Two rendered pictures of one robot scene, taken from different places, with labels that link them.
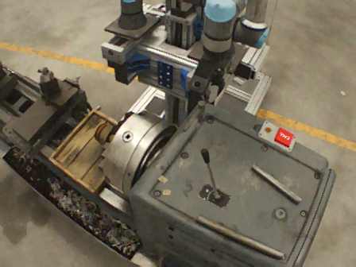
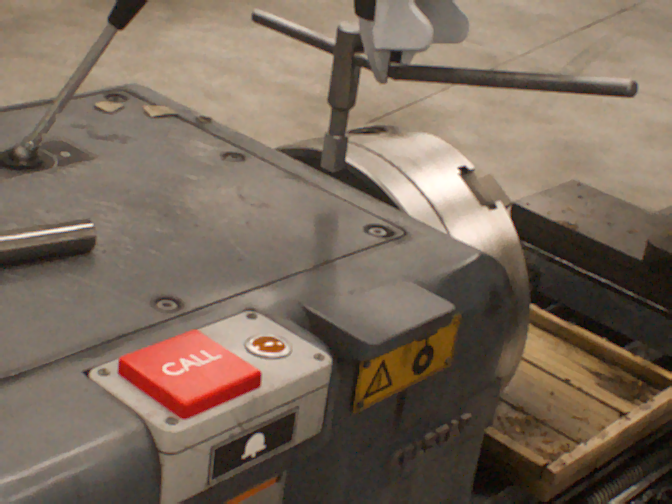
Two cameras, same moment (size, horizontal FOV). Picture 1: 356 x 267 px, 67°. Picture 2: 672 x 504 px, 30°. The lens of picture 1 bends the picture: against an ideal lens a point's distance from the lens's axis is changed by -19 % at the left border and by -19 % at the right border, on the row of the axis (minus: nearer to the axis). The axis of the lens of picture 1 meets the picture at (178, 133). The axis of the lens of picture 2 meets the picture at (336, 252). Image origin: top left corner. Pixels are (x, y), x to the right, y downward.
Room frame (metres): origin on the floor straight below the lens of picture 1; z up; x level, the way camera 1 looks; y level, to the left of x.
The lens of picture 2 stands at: (0.81, -0.96, 1.65)
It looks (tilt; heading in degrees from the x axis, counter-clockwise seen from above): 26 degrees down; 100
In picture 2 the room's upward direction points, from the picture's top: 9 degrees clockwise
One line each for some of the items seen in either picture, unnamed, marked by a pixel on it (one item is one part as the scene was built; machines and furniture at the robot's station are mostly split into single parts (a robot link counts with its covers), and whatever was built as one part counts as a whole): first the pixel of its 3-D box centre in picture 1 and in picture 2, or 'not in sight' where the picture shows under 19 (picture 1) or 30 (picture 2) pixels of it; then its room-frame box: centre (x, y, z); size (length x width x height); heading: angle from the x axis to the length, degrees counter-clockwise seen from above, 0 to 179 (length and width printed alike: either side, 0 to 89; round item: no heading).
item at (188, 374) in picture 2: (284, 137); (189, 377); (0.63, -0.36, 1.26); 0.06 x 0.06 x 0.02; 61
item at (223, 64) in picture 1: (214, 59); not in sight; (0.70, -0.09, 1.52); 0.09 x 0.08 x 0.12; 152
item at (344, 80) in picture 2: (199, 115); (342, 98); (0.64, -0.06, 1.34); 0.02 x 0.02 x 0.12; 61
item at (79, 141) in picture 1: (93, 148); (498, 369); (0.80, 0.38, 0.89); 0.36 x 0.30 x 0.04; 151
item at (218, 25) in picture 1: (219, 16); not in sight; (0.69, -0.09, 1.68); 0.09 x 0.08 x 0.11; 156
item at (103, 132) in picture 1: (108, 137); not in sight; (0.73, 0.27, 1.08); 0.09 x 0.09 x 0.09; 61
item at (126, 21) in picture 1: (132, 15); not in sight; (1.42, 0.27, 1.21); 0.15 x 0.15 x 0.10
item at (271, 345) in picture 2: not in sight; (268, 348); (0.66, -0.31, 1.26); 0.02 x 0.02 x 0.01
